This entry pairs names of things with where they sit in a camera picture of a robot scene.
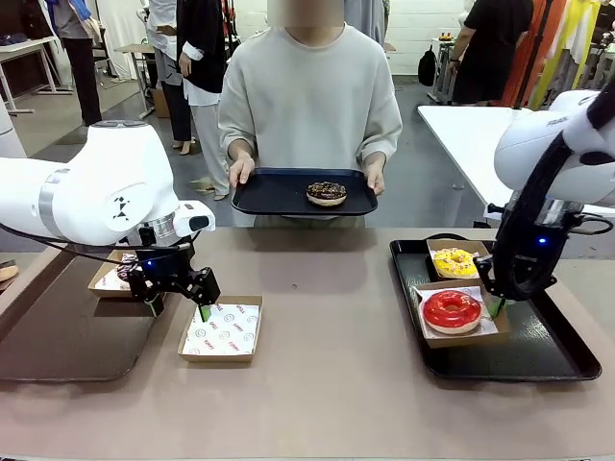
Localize yellow hanging garment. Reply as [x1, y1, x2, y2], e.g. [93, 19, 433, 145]
[528, 0, 604, 111]

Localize brown plastic tray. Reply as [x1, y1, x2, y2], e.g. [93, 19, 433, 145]
[0, 239, 189, 383]

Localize white round pedestal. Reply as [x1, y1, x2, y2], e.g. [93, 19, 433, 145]
[0, 98, 28, 159]

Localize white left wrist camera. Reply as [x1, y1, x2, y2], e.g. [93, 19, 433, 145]
[175, 202, 216, 237]

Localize black cable sleeve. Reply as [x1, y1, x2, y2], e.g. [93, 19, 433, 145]
[489, 76, 615, 302]

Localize kraft paper food box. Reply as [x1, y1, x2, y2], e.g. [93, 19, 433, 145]
[177, 294, 264, 364]
[425, 238, 496, 282]
[87, 249, 145, 300]
[413, 278, 510, 350]

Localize background person in black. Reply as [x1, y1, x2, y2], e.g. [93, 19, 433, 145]
[449, 0, 534, 107]

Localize chocolate sprinkled donut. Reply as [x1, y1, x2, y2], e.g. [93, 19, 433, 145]
[306, 181, 348, 207]

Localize person left hand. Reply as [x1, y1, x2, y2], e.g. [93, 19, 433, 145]
[363, 162, 387, 197]

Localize wooden top table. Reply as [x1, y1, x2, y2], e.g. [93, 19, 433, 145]
[113, 44, 155, 121]

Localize black plastic tray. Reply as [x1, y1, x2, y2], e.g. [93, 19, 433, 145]
[388, 233, 603, 383]

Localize white side table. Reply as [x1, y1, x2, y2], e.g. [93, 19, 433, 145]
[416, 104, 615, 212]

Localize dark blue serving tray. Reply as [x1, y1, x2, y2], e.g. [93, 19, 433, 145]
[230, 166, 380, 217]

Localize person right hand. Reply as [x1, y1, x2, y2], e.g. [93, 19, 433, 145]
[228, 157, 256, 189]

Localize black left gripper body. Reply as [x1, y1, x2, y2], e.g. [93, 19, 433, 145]
[125, 242, 198, 299]

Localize red glazed donut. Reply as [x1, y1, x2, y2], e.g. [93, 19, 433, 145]
[418, 290, 483, 336]

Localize orange hanging garment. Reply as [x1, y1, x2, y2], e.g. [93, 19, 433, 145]
[502, 0, 549, 108]

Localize purple sprinkled donut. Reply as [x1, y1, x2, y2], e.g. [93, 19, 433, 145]
[114, 253, 144, 292]

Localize person in beige sweater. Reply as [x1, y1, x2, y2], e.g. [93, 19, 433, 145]
[218, 21, 404, 230]

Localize yellow glazed donut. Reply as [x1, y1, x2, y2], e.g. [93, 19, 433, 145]
[431, 246, 480, 279]

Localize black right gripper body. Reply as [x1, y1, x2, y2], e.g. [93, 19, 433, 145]
[499, 196, 585, 302]

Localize cardboard box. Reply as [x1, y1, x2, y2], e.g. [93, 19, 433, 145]
[152, 88, 170, 120]

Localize black bag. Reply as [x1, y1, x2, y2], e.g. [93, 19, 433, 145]
[417, 45, 438, 87]

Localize black cable loop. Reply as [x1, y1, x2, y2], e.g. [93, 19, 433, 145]
[571, 213, 615, 236]

